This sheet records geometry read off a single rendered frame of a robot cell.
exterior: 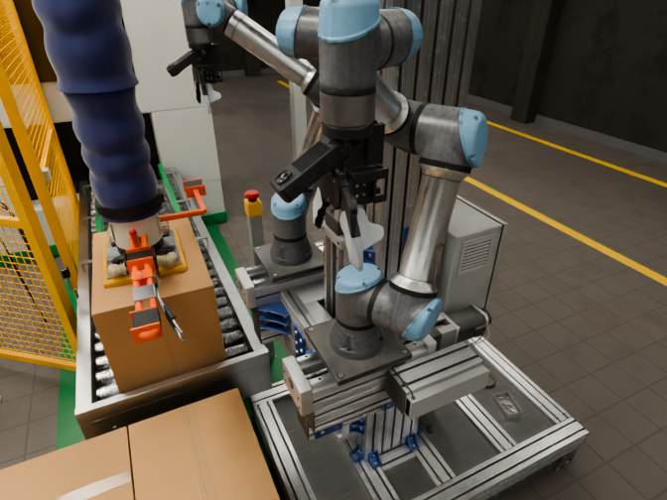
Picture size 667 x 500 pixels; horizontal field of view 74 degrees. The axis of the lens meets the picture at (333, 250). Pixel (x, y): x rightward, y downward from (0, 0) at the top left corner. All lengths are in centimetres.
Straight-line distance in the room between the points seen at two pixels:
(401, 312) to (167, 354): 103
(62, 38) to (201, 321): 99
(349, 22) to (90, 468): 155
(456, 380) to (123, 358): 115
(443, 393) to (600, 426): 152
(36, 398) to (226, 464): 152
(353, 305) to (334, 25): 69
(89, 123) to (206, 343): 87
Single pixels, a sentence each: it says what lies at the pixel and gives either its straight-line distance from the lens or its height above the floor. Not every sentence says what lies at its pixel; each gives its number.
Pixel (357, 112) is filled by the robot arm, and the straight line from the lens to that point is 60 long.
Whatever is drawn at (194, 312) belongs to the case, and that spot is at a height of 86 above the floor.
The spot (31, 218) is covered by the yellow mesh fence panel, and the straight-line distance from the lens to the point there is 228.
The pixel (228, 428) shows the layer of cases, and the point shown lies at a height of 54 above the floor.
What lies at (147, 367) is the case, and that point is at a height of 66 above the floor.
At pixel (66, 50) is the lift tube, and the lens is 158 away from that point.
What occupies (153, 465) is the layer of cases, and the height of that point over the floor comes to 54.
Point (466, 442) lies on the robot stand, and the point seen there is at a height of 21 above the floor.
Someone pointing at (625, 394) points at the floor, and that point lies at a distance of 294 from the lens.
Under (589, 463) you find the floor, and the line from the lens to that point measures 254.
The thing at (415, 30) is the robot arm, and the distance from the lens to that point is 71.
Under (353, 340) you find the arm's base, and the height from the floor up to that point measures 110.
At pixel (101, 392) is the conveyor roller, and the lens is 199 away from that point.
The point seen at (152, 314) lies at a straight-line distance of 133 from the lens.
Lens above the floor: 189
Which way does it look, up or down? 31 degrees down
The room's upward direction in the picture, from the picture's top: straight up
